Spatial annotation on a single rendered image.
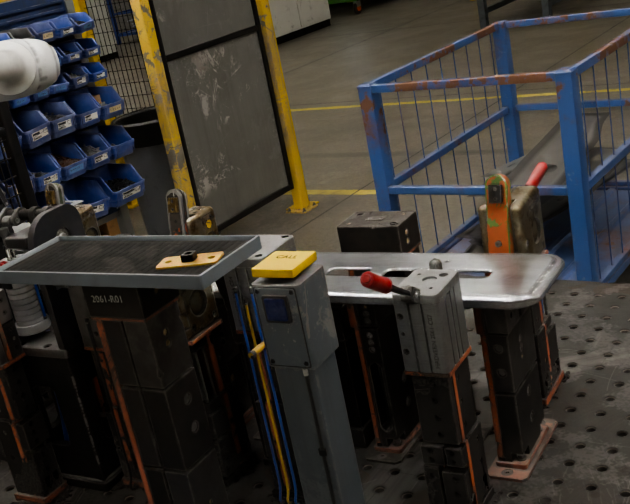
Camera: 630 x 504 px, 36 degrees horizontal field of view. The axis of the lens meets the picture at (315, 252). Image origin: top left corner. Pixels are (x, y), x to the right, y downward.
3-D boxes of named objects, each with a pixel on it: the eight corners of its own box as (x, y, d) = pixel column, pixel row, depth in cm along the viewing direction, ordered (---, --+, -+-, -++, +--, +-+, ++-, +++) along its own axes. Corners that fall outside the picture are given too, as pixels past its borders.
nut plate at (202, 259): (225, 253, 124) (223, 244, 123) (215, 264, 120) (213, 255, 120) (165, 259, 126) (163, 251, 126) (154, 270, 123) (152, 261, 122)
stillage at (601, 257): (521, 218, 464) (495, 20, 433) (693, 221, 417) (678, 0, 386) (398, 324, 375) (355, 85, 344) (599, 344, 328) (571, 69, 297)
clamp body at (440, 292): (506, 490, 142) (473, 265, 131) (480, 536, 133) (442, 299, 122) (445, 482, 147) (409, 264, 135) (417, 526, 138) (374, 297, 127)
